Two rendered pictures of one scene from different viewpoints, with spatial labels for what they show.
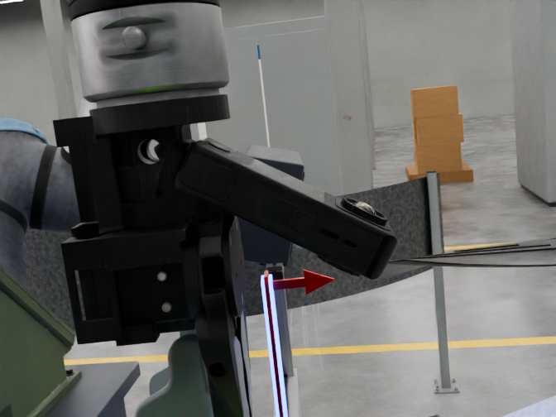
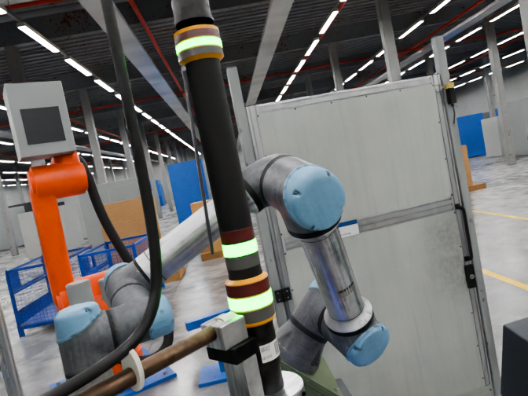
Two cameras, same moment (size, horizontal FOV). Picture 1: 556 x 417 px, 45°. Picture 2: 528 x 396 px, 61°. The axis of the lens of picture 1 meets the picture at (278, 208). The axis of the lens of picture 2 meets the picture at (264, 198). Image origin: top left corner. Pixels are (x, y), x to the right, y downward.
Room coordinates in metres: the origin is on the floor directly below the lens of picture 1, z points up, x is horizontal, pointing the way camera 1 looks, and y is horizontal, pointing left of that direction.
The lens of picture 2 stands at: (0.53, -0.76, 1.68)
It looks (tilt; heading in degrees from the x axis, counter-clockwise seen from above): 4 degrees down; 77
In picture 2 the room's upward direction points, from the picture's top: 11 degrees counter-clockwise
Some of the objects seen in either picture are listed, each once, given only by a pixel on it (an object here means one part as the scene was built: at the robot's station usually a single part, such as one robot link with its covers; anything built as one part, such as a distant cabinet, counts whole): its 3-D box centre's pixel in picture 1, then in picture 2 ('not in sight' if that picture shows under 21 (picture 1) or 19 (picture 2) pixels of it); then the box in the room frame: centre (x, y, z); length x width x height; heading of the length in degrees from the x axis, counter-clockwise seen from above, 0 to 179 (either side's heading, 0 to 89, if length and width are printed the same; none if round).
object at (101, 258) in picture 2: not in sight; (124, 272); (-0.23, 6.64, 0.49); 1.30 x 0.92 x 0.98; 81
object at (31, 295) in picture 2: not in sight; (58, 287); (-1.24, 6.75, 0.49); 1.27 x 0.88 x 0.98; 81
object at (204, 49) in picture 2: not in sight; (200, 56); (0.59, -0.33, 1.80); 0.04 x 0.04 x 0.01
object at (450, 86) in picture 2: not in sight; (447, 104); (2.13, 1.41, 1.82); 0.09 x 0.04 x 0.23; 179
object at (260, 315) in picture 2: not in sight; (252, 310); (0.59, -0.33, 1.55); 0.04 x 0.04 x 0.01
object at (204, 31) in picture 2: not in sight; (197, 39); (0.59, -0.33, 1.81); 0.04 x 0.04 x 0.01
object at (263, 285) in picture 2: not in sight; (247, 284); (0.59, -0.33, 1.57); 0.04 x 0.04 x 0.01
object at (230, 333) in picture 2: not in sight; (254, 356); (0.59, -0.34, 1.50); 0.09 x 0.07 x 0.10; 34
